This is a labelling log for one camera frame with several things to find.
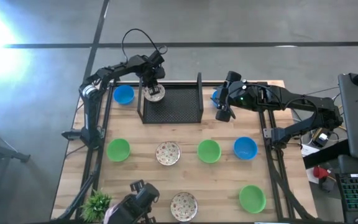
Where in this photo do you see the black beam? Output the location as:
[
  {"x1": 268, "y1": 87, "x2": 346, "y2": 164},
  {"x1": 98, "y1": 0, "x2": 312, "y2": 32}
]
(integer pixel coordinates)
[{"x1": 303, "y1": 139, "x2": 351, "y2": 169}]

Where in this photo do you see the blue plastic mini bowl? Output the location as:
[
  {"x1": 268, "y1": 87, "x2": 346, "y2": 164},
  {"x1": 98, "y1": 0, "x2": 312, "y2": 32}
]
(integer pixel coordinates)
[
  {"x1": 233, "y1": 136, "x2": 259, "y2": 161},
  {"x1": 113, "y1": 84, "x2": 135, "y2": 105},
  {"x1": 211, "y1": 89, "x2": 221, "y2": 108}
]

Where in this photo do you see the small red object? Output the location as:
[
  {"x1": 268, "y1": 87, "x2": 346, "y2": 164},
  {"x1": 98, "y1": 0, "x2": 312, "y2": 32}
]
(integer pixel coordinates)
[{"x1": 312, "y1": 166, "x2": 331, "y2": 180}]

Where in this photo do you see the black aluminium table frame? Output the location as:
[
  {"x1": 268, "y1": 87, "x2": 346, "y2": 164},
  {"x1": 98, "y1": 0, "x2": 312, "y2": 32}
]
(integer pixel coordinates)
[{"x1": 51, "y1": 74, "x2": 316, "y2": 223}]

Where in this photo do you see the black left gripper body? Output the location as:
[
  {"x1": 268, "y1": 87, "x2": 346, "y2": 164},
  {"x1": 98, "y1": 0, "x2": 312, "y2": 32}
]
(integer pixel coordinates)
[{"x1": 141, "y1": 65, "x2": 167, "y2": 89}]

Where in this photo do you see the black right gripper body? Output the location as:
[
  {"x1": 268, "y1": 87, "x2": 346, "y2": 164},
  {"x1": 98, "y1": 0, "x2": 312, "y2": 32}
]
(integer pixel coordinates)
[{"x1": 215, "y1": 70, "x2": 253, "y2": 123}]

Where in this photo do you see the black mesh metal tray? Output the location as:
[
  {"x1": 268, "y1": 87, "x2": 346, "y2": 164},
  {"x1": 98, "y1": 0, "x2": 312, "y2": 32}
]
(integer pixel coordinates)
[{"x1": 136, "y1": 71, "x2": 204, "y2": 124}]

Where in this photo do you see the black handheld camera rig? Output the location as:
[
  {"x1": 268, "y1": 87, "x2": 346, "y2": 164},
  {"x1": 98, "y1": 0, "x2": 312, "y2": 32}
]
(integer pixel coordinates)
[{"x1": 113, "y1": 179, "x2": 160, "y2": 224}]

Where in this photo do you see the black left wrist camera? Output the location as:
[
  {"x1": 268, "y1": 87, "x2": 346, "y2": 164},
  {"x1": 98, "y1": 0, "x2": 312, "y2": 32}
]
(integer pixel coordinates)
[{"x1": 149, "y1": 49, "x2": 167, "y2": 67}]

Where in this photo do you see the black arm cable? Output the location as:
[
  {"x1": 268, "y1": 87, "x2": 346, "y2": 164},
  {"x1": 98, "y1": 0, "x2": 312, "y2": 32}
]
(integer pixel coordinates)
[{"x1": 121, "y1": 28, "x2": 168, "y2": 63}]

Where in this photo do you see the white paper sheet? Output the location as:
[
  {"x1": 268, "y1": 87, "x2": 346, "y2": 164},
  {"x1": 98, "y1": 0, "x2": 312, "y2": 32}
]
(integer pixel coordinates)
[{"x1": 300, "y1": 144, "x2": 321, "y2": 158}]

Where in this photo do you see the green plastic mini bowl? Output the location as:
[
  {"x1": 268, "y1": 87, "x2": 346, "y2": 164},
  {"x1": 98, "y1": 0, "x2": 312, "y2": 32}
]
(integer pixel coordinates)
[
  {"x1": 239, "y1": 184, "x2": 267, "y2": 214},
  {"x1": 196, "y1": 139, "x2": 223, "y2": 164},
  {"x1": 106, "y1": 138, "x2": 132, "y2": 163}
]

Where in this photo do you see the small green potted plant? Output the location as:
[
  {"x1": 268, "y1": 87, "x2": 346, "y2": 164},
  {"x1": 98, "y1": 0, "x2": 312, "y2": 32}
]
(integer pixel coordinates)
[{"x1": 80, "y1": 188, "x2": 114, "y2": 223}]

